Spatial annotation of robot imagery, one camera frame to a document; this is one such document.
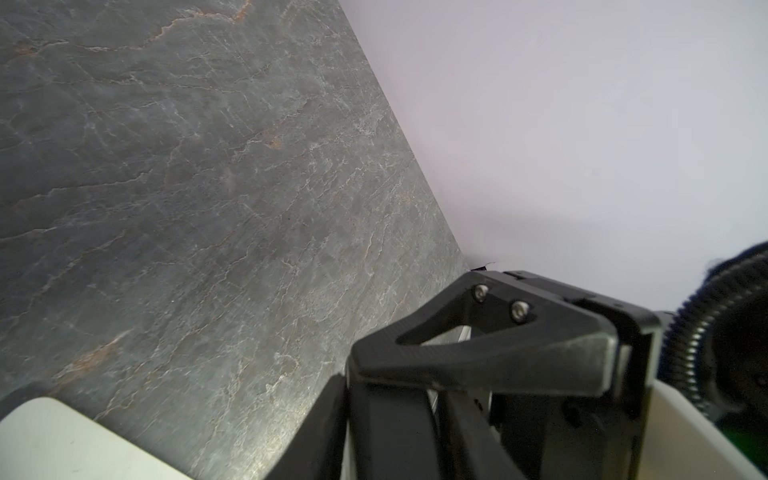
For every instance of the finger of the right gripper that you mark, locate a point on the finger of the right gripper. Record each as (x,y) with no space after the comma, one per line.
(587,363)

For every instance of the silver laptop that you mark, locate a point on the silver laptop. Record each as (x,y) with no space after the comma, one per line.
(45,439)

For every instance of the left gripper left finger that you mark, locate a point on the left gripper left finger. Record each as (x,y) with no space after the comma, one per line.
(316,450)

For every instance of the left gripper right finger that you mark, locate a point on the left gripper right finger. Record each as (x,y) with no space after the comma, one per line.
(412,416)

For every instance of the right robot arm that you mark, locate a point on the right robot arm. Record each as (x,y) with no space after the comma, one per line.
(707,416)

